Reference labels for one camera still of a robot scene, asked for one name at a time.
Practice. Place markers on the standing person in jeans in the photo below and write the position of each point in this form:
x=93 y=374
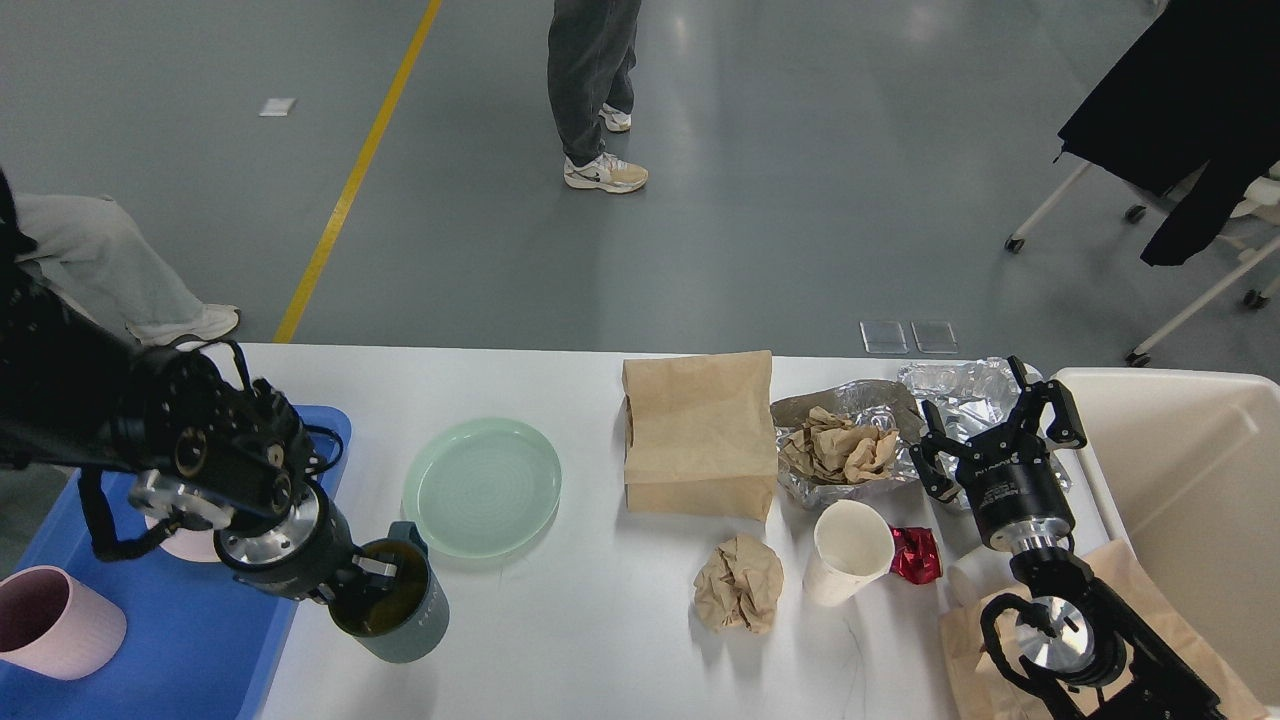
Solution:
x=591 y=52

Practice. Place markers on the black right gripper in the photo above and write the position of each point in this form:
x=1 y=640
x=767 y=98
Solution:
x=1016 y=500

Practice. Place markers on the black jacket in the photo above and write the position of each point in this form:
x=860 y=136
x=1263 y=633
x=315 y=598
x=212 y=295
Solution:
x=1194 y=96

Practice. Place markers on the crumpled brown paper ball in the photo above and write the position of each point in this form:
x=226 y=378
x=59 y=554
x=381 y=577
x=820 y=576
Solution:
x=739 y=585

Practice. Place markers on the beige plastic bin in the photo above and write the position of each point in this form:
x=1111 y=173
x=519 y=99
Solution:
x=1191 y=462

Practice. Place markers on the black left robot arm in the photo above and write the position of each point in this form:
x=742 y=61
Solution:
x=164 y=443

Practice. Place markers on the red foil wrapper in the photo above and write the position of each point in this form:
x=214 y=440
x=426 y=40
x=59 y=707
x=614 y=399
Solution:
x=916 y=557

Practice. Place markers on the pink plate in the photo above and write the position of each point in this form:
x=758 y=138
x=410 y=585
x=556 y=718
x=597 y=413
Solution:
x=192 y=545

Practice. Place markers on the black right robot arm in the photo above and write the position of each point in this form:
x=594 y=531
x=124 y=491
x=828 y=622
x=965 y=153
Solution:
x=1073 y=631

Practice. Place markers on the seated person grey trousers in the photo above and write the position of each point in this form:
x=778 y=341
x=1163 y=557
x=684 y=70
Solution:
x=95 y=243

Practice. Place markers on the mint green plate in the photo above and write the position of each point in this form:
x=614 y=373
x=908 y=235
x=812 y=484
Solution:
x=483 y=488

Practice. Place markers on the blue plastic tray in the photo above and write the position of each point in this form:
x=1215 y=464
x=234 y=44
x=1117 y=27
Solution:
x=198 y=644

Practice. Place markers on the pink ribbed mug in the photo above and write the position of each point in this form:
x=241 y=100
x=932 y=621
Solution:
x=56 y=626

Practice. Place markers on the crumpled aluminium foil sheet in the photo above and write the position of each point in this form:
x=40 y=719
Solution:
x=970 y=398

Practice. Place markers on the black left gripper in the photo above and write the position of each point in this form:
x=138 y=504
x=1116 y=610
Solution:
x=309 y=555

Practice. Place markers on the dark teal mug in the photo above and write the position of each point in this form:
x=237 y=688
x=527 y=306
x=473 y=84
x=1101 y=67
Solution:
x=399 y=622

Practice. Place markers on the flat brown paper bag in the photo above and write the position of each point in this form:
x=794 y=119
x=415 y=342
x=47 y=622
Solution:
x=980 y=692

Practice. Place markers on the white paper cup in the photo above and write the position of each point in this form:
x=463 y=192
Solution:
x=852 y=547

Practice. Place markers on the aluminium foil with paper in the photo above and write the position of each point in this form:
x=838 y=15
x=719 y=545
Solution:
x=887 y=404

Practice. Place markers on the crumpled brown paper in foil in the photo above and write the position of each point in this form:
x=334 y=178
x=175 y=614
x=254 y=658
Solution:
x=831 y=448

